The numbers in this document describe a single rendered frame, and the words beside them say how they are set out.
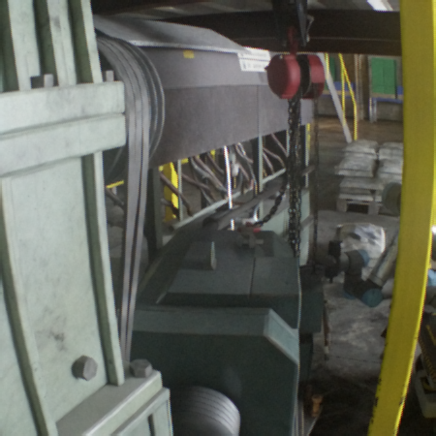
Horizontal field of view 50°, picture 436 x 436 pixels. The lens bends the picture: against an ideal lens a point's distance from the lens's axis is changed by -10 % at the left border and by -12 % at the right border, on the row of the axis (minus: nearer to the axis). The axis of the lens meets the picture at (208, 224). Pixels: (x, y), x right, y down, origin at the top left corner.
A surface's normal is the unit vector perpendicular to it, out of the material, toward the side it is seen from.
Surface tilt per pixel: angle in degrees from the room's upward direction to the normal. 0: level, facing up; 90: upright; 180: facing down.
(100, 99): 90
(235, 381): 90
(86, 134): 90
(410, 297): 90
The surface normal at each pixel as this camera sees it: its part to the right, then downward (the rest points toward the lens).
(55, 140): 0.89, 0.11
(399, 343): -0.45, 0.26
